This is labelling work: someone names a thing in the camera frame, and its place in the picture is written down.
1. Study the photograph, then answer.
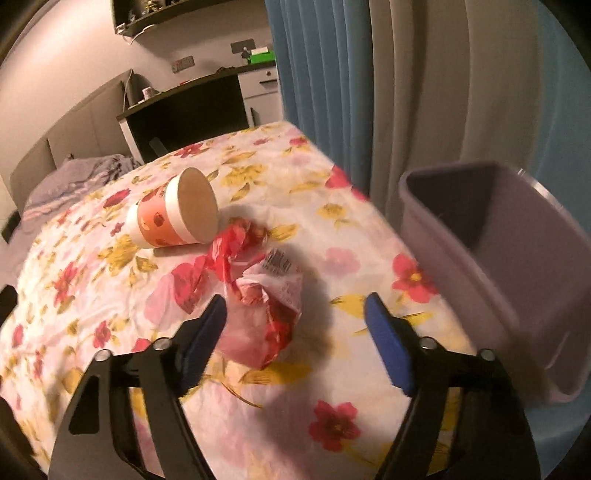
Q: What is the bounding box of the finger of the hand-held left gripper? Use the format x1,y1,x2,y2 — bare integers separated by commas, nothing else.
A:
0,285,18,326

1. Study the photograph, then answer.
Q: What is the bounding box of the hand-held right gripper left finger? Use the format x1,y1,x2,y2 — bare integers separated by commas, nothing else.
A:
48,294,228,480

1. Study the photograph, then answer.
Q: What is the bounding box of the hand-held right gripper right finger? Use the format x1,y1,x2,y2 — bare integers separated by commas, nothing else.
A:
364,292,541,480

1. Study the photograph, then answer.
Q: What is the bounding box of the red and white plastic bag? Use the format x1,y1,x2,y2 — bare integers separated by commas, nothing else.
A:
173,218,305,370

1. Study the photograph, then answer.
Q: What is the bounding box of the grey plastic bin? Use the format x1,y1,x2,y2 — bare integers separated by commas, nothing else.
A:
398,161,591,407

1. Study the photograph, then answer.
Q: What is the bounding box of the paper cup with red print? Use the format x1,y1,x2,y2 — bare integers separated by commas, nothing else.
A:
126,167,219,249

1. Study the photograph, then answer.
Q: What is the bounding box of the grey purple blanket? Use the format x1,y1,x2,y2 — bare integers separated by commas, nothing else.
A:
21,154,144,222

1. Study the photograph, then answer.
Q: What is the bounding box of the floral bed sheet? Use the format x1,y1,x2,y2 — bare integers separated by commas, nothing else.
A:
0,121,481,480

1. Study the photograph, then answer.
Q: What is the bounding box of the grey padded headboard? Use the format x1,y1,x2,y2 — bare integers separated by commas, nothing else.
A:
9,69,139,208

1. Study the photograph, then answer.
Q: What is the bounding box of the dark desk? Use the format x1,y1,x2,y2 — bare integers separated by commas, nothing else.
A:
115,62,278,163

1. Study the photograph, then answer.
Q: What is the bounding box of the white cabinet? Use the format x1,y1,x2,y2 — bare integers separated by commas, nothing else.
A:
239,65,284,131

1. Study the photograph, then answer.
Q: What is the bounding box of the beige curtain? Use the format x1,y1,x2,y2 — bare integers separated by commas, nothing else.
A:
369,0,578,217

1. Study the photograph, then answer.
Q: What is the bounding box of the blue curtain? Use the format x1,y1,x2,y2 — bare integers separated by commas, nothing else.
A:
265,0,384,195
522,9,591,462

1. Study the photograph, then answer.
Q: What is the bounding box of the dark wall shelf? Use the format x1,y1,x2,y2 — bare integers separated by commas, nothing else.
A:
111,0,273,38

